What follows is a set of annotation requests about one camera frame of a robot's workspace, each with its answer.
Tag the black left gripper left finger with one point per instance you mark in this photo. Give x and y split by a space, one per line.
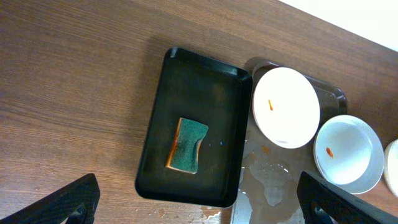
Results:
73 203

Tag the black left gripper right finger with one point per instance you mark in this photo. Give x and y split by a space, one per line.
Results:
323 202

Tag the pale green plate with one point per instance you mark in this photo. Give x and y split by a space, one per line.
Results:
349 154

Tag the white plate with stain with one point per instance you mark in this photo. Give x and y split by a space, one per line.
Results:
286 107

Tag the green orange sponge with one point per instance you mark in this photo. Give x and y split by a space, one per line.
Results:
183 156

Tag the large brown tray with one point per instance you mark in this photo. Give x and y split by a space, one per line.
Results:
269 173

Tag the small black tray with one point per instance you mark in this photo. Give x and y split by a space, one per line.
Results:
212 93

